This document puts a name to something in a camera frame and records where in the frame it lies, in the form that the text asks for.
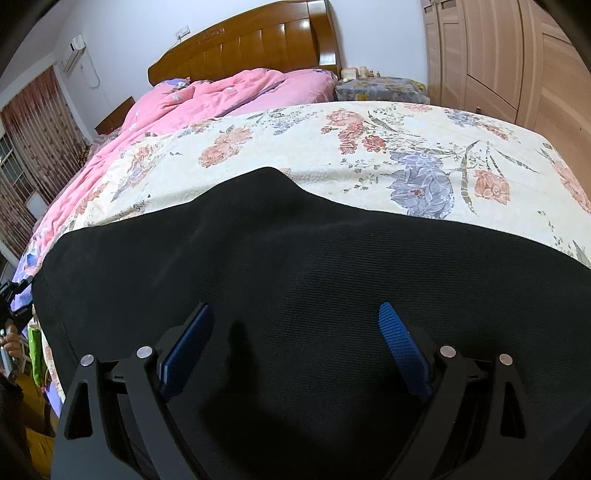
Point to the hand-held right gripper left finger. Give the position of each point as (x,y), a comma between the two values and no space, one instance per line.
(184,350)

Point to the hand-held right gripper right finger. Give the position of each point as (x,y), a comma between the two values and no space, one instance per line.
(404,350)

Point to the black pants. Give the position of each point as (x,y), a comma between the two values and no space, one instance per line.
(295,258)

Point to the person's left hand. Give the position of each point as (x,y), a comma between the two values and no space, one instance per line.
(10,344)

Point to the green cloth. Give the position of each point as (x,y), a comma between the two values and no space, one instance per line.
(36,355)

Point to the barred window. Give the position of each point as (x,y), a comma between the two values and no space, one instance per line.
(14,170)

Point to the red patterned curtain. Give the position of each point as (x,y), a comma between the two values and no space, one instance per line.
(46,120)

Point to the floral bed sheet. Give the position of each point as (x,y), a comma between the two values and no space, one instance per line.
(369,152)

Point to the bare wooden nightstand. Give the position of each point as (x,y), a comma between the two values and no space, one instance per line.
(113,117)

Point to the pink quilt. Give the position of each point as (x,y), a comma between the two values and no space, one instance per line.
(194,101)

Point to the white air conditioner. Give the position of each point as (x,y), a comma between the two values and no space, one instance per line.
(74,53)

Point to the cloth-covered nightstand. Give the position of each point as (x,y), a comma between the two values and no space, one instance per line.
(378,88)

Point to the small jars on nightstand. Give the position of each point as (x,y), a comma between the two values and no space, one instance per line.
(358,72)

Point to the wooden wardrobe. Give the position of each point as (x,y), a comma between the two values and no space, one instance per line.
(498,55)

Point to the wooden headboard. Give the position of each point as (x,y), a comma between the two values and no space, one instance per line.
(258,41)

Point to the white wall socket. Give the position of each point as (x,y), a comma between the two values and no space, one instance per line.
(183,32)

